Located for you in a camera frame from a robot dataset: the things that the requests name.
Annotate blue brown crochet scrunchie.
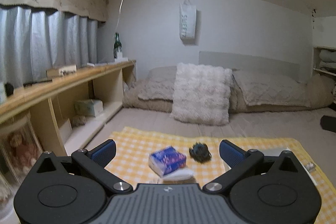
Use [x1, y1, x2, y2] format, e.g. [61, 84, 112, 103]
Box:
[189, 143, 212, 163]

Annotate white face mask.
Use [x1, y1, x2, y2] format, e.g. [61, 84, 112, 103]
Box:
[162, 168, 194, 181]

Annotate blue floral tissue pack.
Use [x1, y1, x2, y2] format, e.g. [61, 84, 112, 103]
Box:
[148, 146, 186, 177]

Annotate white cardboard box tray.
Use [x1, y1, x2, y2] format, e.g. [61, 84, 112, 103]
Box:
[223, 147, 292, 171]

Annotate yellow checkered blanket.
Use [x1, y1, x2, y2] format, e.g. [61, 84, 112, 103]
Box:
[103, 126, 336, 224]

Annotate tissue box on shelf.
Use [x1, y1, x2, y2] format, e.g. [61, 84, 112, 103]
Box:
[74, 100, 104, 117]

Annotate wooden bedside shelf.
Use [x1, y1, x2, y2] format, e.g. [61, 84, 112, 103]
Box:
[1, 60, 136, 156]

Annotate beige quilted pillow right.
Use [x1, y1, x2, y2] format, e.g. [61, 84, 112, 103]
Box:
[230, 70, 310, 113]

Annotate beige quilted pillow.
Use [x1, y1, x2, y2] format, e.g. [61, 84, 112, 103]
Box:
[230, 70, 310, 113]
[122, 66, 177, 113]

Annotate doll in clear case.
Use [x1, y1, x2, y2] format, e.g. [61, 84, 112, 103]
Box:
[1, 116, 42, 183]

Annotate white fluffy pillow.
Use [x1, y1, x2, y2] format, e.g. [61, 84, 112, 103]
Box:
[170, 63, 233, 126]

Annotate beige quilted pillow left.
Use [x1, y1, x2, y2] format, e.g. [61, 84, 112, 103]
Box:
[122, 66, 177, 113]

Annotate small box on shelf top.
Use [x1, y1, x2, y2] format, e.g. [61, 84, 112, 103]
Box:
[46, 65, 77, 78]

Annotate grey headboard panel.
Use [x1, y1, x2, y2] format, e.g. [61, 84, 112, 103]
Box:
[199, 51, 300, 81]

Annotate beige rolled comforter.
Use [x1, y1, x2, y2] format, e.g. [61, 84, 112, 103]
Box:
[307, 74, 335, 109]

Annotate green glass bottle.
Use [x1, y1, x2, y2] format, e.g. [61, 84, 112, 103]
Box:
[114, 32, 122, 59]

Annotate folded towels on shelf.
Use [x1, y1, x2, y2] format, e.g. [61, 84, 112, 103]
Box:
[319, 50, 336, 71]

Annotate grey window curtain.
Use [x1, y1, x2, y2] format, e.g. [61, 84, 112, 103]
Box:
[1, 6, 98, 88]

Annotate white hanging tote bag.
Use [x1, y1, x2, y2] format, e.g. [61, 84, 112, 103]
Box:
[179, 0, 197, 42]

